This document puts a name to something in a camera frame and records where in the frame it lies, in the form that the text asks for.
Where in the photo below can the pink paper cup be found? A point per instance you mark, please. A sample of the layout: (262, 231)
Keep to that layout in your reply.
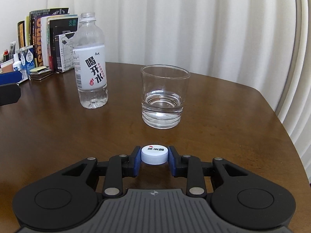
(7, 66)

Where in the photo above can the white bottle cap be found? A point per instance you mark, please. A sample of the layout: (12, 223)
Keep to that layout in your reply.
(154, 154)

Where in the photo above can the white product box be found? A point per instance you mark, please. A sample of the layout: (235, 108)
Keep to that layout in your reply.
(64, 51)

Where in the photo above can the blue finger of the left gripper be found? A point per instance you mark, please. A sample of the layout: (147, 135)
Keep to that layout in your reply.
(10, 77)

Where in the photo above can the black book teal characters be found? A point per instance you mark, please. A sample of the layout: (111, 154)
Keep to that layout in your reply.
(57, 26)

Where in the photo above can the white dropper bottle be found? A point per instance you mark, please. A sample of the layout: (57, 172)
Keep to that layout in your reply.
(17, 65)

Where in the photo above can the blue white carton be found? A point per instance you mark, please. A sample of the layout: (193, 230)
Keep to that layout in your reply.
(27, 58)

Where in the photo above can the purple book orange letters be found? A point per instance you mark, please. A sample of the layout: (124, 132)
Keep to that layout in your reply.
(40, 40)

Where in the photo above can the tall black white book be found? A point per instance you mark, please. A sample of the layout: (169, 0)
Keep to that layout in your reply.
(52, 11)

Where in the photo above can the clear drinking glass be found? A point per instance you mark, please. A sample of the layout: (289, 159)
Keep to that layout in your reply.
(164, 89)

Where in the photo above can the white curtain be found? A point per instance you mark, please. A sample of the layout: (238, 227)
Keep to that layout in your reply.
(264, 44)

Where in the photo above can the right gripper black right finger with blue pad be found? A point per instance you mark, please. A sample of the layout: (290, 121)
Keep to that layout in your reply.
(194, 170)

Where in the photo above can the black yellow book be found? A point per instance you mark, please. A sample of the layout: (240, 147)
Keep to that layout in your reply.
(21, 33)

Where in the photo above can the metal tin with sticky notes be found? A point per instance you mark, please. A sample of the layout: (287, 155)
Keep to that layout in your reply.
(39, 73)

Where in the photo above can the clear plastic water bottle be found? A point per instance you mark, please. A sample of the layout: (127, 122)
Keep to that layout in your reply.
(89, 62)

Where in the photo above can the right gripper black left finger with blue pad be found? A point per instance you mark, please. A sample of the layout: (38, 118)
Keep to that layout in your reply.
(89, 170)

